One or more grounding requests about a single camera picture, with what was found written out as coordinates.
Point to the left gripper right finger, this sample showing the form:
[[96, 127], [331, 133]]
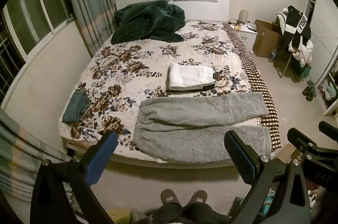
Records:
[[278, 191]]

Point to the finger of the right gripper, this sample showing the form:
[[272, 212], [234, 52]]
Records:
[[315, 158], [327, 129]]

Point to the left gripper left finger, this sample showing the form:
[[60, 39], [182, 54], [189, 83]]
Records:
[[50, 203]]

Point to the grey fluffy pants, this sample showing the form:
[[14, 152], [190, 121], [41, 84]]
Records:
[[177, 115]]

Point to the green slippers on floor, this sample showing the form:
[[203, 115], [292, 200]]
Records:
[[310, 91]]

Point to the striped curtain lower left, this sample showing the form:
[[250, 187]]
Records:
[[21, 156]]

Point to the right grey slipper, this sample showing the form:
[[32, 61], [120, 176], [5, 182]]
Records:
[[200, 196]]

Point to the grey slipper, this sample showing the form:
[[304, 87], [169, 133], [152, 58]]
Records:
[[168, 196], [200, 196]]

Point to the chair with piled clothes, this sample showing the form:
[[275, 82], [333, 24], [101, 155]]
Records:
[[294, 50]]

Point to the brown checkered blanket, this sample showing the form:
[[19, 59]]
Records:
[[257, 85]]

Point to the folded teal cloth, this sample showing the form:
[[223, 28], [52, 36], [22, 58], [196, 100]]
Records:
[[76, 107]]

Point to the left grey slipper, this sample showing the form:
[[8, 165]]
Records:
[[168, 196]]

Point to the brown cardboard box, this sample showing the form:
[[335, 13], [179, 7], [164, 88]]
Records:
[[268, 37]]

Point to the white wardrobe shelf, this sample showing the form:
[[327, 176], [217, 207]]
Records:
[[322, 15]]

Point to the white nightstand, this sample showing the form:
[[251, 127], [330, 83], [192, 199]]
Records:
[[246, 34]]

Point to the floral bed sheet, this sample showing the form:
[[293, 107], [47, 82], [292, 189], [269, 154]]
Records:
[[119, 77]]

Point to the beige lamp on nightstand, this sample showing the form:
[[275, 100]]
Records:
[[243, 16]]

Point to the folded white pants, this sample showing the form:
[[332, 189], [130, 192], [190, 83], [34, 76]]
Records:
[[186, 78]]

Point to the white headboard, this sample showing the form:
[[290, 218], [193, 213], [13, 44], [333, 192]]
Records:
[[204, 10]]

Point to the dark green blanket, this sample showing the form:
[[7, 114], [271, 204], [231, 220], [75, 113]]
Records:
[[156, 20]]

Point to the white bed frame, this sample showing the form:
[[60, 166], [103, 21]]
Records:
[[196, 150]]

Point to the window with white frame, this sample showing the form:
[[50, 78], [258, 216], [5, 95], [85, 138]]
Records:
[[27, 26]]

